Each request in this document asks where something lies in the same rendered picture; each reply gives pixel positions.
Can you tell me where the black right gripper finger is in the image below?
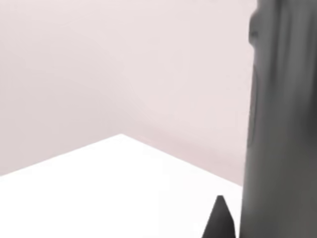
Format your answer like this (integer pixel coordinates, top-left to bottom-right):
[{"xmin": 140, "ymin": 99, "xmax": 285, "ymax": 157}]
[{"xmin": 201, "ymin": 195, "xmax": 236, "ymax": 238}]

